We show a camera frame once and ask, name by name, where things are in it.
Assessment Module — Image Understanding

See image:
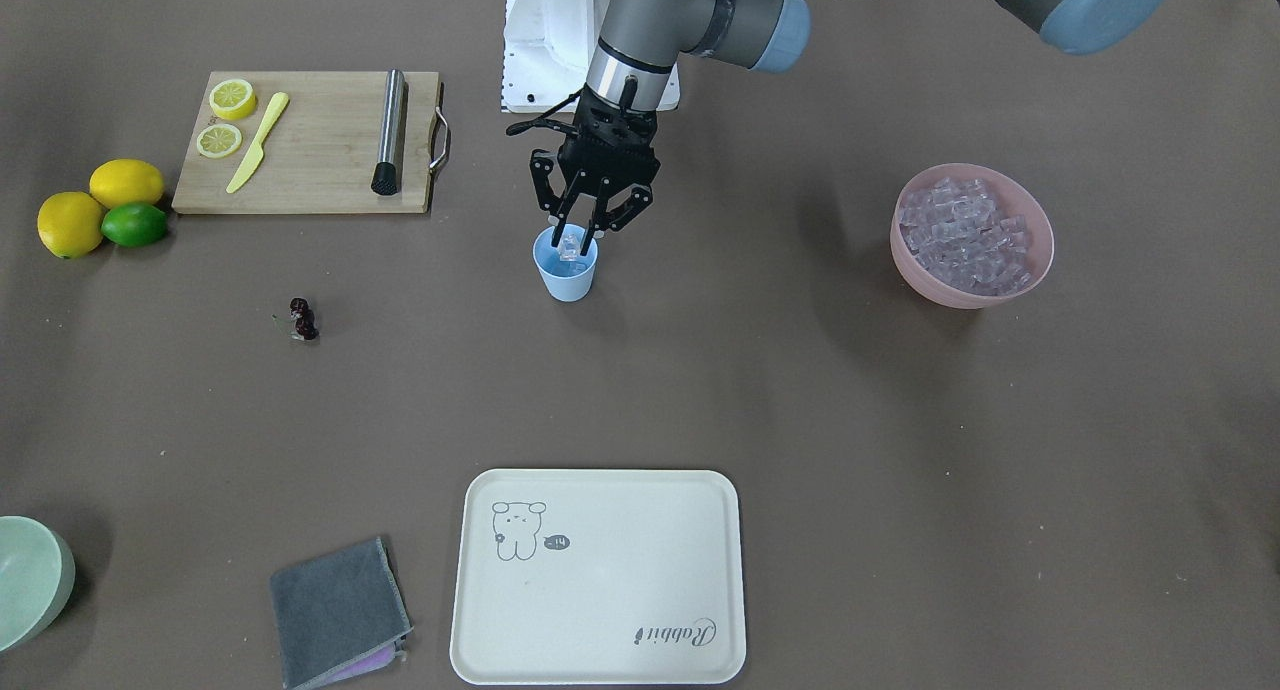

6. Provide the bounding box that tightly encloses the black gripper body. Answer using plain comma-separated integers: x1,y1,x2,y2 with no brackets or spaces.
557,87,660,187

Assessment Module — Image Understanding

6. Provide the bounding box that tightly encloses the upper lemon half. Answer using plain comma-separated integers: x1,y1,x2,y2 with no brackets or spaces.
207,78,259,122

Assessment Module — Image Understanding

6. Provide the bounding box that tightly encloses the steel muddler black tip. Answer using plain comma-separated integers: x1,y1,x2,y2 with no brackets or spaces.
370,69,408,197

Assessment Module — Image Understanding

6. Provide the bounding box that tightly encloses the lemon half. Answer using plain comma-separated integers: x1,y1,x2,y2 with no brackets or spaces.
207,78,259,122
195,122,243,160

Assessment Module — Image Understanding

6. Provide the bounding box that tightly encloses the lower yellow lemon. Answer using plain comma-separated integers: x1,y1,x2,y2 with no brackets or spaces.
37,192,105,260

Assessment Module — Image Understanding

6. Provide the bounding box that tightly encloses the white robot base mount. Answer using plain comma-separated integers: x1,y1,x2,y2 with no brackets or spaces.
500,0,611,116

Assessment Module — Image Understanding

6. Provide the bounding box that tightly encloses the yellow plastic knife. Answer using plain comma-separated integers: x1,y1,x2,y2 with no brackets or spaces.
225,92,291,195

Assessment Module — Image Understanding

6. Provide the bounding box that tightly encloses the grey folded cloth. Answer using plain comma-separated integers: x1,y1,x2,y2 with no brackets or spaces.
268,536,413,689

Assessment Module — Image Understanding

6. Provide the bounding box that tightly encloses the dark cherry pair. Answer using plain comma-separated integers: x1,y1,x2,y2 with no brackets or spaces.
271,297,319,342

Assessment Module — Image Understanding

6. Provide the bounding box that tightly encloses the upper yellow lemon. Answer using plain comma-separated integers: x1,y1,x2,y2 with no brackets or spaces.
90,157,165,210

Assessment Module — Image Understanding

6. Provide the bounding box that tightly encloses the blue plastic cup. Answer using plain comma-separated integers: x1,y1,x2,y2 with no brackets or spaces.
532,224,599,302

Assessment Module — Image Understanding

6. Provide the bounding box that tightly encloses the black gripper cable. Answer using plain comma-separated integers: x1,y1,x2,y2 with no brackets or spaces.
506,88,586,140

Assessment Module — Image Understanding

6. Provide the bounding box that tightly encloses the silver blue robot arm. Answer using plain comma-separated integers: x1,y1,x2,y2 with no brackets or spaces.
509,0,1164,253

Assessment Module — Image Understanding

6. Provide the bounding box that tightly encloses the bamboo cutting board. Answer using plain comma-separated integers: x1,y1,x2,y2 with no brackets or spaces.
172,70,448,215

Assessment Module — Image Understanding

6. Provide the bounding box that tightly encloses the green lime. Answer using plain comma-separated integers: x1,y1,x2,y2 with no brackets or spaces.
100,202,168,247

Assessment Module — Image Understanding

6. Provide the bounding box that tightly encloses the pile of ice cubes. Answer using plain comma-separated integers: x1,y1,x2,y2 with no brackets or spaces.
897,178,1033,297

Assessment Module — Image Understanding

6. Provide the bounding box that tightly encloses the pink bowl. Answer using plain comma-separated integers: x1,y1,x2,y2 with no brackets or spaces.
890,163,1055,310

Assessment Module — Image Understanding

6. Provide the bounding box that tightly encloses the ice cube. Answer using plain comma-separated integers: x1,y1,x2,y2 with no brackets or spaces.
556,225,582,262

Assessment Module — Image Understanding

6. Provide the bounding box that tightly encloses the cream rabbit tray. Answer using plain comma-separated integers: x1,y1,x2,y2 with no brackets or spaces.
451,469,748,686

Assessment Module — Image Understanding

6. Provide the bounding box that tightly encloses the lower lemon half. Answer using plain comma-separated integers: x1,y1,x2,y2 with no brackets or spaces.
195,122,243,160

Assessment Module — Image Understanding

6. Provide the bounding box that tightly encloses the mint green bowl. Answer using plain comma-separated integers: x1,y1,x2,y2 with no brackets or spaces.
1,516,76,652

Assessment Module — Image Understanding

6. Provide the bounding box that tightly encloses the yellow lemon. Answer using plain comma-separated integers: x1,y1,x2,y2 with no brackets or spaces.
90,157,165,210
37,192,105,260

